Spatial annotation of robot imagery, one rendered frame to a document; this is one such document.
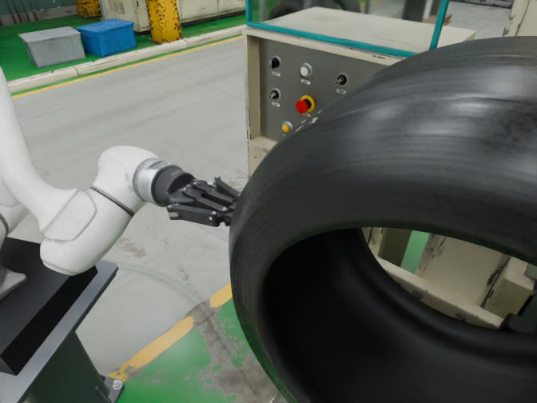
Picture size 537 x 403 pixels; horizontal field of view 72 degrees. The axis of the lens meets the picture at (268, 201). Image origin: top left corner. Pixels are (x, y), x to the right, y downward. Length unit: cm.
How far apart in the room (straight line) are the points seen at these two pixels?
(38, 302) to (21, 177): 46
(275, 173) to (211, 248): 185
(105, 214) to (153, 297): 129
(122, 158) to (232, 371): 117
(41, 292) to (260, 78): 89
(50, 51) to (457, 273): 537
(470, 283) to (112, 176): 71
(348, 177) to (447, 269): 53
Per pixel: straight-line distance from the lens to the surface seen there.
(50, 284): 119
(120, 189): 78
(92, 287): 126
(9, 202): 120
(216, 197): 65
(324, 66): 111
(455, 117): 28
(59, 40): 567
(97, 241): 77
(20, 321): 114
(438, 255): 78
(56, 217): 77
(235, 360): 176
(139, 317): 197
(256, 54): 125
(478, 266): 77
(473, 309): 82
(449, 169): 26
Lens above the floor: 154
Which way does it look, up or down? 38 degrees down
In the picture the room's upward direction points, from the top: straight up
